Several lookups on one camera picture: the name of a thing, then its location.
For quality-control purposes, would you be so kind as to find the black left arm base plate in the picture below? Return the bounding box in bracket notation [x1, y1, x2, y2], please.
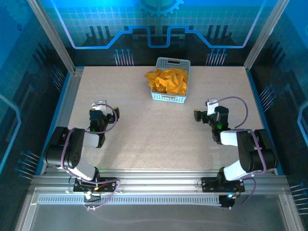
[73, 177, 120, 193]

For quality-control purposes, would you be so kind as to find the yellow t-shirt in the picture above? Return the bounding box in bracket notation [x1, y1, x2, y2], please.
[143, 67, 189, 96]

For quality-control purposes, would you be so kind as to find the aluminium side rail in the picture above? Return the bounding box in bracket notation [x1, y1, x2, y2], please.
[39, 66, 84, 175]

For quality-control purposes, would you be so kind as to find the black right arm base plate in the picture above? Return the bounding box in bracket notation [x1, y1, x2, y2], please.
[201, 177, 245, 193]

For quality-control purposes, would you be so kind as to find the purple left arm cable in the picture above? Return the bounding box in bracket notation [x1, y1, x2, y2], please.
[60, 103, 120, 212]

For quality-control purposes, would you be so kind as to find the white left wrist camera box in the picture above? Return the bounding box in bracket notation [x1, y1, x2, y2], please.
[92, 100, 107, 113]

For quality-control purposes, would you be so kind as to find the grey slotted cable duct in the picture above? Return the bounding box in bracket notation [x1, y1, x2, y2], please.
[38, 195, 222, 205]

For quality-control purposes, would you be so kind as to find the light blue plastic basket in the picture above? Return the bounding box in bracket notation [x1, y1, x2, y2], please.
[150, 57, 191, 104]

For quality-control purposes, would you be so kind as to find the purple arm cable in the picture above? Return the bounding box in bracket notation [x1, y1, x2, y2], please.
[209, 96, 268, 210]
[60, 103, 120, 212]

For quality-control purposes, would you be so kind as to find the aluminium frame post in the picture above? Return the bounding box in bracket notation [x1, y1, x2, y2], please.
[26, 0, 77, 74]
[243, 0, 291, 71]

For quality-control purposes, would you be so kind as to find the clear acrylic panel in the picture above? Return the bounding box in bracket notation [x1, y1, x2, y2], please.
[28, 203, 289, 231]

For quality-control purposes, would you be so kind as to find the small black connector box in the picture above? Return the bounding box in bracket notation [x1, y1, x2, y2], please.
[218, 193, 236, 209]

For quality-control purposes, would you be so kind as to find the aluminium mounting rail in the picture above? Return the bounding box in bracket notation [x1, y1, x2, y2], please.
[31, 168, 289, 193]

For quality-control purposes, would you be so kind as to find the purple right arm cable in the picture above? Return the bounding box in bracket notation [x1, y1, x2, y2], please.
[209, 96, 268, 210]

